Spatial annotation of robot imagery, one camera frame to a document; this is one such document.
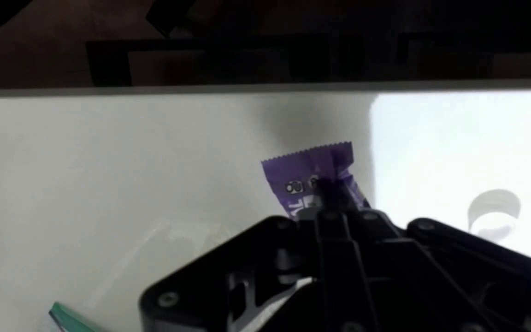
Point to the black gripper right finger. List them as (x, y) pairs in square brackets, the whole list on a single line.
[(449, 271)]

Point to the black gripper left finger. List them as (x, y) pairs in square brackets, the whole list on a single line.
[(289, 278)]

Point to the purple candy wrapper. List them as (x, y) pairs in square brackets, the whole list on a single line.
[(302, 173)]

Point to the white bottle cap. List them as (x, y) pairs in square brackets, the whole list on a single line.
[(494, 206)]

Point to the clear plastic water bottle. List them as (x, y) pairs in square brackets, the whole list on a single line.
[(71, 317)]

